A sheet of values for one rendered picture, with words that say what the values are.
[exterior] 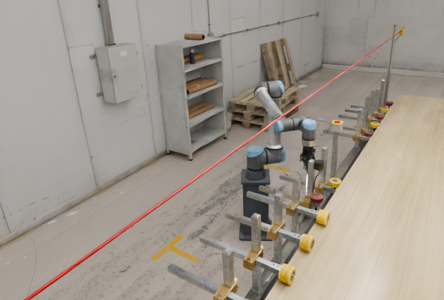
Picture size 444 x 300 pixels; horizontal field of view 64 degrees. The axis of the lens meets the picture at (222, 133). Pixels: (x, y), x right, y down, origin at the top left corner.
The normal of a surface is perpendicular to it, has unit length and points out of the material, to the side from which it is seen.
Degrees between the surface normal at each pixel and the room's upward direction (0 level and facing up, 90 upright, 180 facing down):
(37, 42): 90
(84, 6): 90
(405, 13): 90
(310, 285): 0
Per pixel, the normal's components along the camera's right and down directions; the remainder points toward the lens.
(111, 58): 0.83, 0.18
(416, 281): -0.04, -0.92
